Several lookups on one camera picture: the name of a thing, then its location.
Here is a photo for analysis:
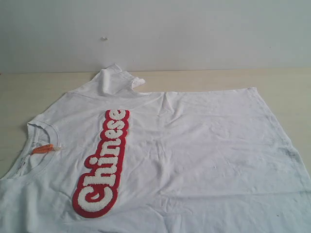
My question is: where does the white t-shirt with red lettering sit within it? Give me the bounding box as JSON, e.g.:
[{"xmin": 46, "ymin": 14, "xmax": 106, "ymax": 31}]
[{"xmin": 0, "ymin": 65, "xmax": 311, "ymax": 233}]

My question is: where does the orange size tag with string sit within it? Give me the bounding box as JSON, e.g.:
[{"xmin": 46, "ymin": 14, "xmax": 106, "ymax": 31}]
[{"xmin": 31, "ymin": 144, "xmax": 64, "ymax": 155}]

